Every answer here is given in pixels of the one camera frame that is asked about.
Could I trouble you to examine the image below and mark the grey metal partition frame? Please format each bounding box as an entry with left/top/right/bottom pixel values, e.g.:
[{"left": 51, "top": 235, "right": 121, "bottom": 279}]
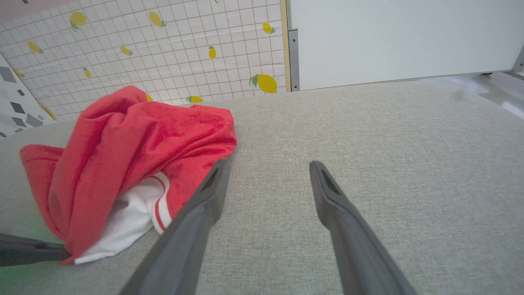
[{"left": 288, "top": 29, "right": 300, "bottom": 92}]

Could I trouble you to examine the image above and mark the red and white basketball jersey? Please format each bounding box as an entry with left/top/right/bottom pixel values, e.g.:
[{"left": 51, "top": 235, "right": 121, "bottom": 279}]
[{"left": 20, "top": 85, "right": 238, "bottom": 265}]

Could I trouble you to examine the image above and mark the wooden framed wire fence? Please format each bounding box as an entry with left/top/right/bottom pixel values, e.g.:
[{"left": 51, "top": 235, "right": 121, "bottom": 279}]
[{"left": 0, "top": 0, "right": 291, "bottom": 122}]

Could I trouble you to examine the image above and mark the white partition board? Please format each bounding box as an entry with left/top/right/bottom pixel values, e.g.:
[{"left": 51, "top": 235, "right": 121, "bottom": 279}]
[{"left": 289, "top": 0, "right": 524, "bottom": 91}]

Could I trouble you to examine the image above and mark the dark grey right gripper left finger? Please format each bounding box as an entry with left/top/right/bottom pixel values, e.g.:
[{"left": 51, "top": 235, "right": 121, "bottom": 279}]
[{"left": 119, "top": 159, "right": 231, "bottom": 295}]

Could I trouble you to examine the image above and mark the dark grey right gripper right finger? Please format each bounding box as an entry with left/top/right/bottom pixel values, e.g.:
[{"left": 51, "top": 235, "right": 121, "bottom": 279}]
[{"left": 309, "top": 160, "right": 418, "bottom": 295}]

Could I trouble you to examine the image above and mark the grey fabric sofa cushion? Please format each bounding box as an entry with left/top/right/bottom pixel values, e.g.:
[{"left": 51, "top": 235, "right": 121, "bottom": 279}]
[{"left": 0, "top": 78, "right": 524, "bottom": 295}]

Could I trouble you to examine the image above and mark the grey terrazzo print panel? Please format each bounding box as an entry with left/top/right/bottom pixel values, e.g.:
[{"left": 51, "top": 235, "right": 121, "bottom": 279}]
[{"left": 0, "top": 53, "right": 56, "bottom": 138}]

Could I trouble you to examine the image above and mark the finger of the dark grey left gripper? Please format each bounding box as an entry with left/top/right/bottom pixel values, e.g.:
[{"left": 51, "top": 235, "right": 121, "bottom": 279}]
[{"left": 0, "top": 233, "right": 71, "bottom": 267}]

